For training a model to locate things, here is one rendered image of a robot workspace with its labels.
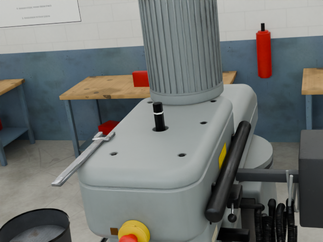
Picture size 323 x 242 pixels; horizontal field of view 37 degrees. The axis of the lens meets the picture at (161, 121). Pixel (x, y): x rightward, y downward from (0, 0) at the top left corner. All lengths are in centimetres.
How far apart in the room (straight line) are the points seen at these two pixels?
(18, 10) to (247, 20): 278
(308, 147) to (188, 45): 43
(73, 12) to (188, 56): 472
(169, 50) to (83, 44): 473
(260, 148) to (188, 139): 76
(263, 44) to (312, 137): 379
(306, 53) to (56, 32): 292
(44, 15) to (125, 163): 518
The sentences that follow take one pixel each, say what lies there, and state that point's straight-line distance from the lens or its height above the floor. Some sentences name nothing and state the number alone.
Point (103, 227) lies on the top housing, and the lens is 98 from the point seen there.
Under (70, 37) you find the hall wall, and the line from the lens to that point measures 595.
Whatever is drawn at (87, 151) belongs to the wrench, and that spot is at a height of 190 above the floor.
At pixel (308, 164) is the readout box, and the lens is 129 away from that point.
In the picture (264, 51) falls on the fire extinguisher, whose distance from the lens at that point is 517.
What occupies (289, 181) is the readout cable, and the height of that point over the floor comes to 164.
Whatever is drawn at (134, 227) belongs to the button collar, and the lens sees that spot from 93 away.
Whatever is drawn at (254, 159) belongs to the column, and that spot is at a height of 156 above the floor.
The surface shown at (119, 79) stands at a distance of 550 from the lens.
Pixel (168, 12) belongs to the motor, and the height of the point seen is 213.
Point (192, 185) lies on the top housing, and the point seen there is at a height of 185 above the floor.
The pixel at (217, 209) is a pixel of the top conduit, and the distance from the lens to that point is 92.
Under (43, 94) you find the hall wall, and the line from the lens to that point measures 635.
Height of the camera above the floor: 228
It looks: 20 degrees down
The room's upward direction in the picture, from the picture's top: 7 degrees counter-clockwise
